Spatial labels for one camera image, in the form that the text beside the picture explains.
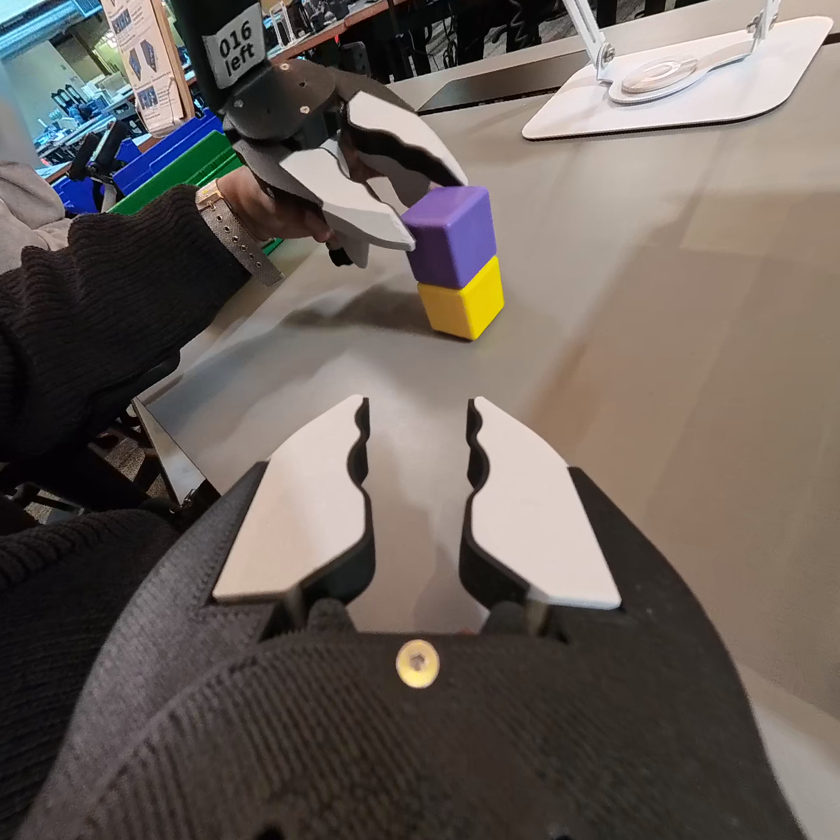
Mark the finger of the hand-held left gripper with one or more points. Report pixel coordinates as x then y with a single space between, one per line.
341 190
400 138

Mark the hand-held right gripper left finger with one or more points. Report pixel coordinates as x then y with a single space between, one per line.
295 518

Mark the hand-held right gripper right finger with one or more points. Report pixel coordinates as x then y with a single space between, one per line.
538 525

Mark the purple cube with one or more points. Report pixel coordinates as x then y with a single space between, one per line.
453 236

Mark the green plastic bin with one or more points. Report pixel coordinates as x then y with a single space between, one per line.
177 174

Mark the yellow cube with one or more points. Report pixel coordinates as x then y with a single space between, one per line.
466 305

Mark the person's left forearm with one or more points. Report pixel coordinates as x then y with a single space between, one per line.
98 315

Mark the person's left hand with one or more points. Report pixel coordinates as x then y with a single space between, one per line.
275 216

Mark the silver wristwatch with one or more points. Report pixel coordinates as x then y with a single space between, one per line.
233 236

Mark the blue plastic bin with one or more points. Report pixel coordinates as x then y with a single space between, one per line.
164 148

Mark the wooden instruction board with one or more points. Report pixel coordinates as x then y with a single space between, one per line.
148 65

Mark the person's black clothing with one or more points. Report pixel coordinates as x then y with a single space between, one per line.
52 623

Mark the white document stand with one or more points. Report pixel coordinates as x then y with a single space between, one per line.
722 85

